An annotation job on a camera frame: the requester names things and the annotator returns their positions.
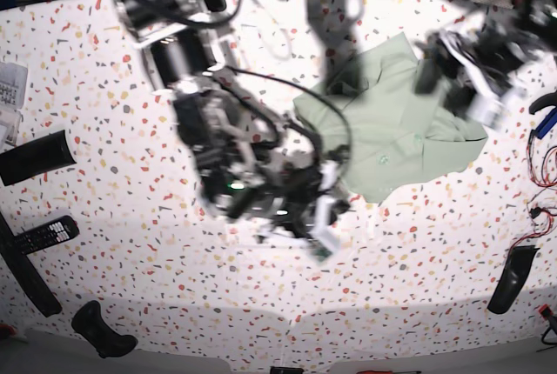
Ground red object bottom left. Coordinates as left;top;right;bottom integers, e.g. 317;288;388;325
0;324;16;337

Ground black small tool bottom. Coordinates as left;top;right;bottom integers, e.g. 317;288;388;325
269;366;304;374

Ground red and black wires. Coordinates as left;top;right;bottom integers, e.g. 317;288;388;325
507;130;557;257

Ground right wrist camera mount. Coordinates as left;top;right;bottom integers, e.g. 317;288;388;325
255;159;350;264

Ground long black bar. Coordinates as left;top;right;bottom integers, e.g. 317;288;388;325
1;216;62;317

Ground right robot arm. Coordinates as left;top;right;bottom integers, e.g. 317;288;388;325
115;0;352;243

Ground clear plastic parts box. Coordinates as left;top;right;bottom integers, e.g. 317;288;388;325
0;63;28;110

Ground black curved handle right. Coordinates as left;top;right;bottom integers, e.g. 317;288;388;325
528;91;557;115

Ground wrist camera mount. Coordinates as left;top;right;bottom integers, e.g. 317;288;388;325
255;159;350;264
426;30;525;130

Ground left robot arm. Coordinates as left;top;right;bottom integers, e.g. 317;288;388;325
414;0;556;127

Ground black game controller grip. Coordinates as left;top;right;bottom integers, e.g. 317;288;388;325
71;300;138;358

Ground blue plastic clamp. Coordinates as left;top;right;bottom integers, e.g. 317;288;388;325
534;107;557;139

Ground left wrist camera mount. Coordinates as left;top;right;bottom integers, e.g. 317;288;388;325
426;30;525;130

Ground red connector bottom right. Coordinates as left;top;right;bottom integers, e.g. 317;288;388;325
539;304;553;317

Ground small clear plastic container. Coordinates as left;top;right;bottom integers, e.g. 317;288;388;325
0;108;22;147

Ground black remote control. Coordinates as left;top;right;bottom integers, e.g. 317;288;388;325
14;215;79;255

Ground black curved pad right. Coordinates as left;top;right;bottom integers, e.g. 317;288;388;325
487;245;539;315

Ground light green T-shirt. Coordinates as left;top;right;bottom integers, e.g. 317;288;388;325
293;33;488;204

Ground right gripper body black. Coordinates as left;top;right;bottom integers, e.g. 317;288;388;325
260;164;331;239

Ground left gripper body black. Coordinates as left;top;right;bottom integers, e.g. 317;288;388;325
453;21;535;87

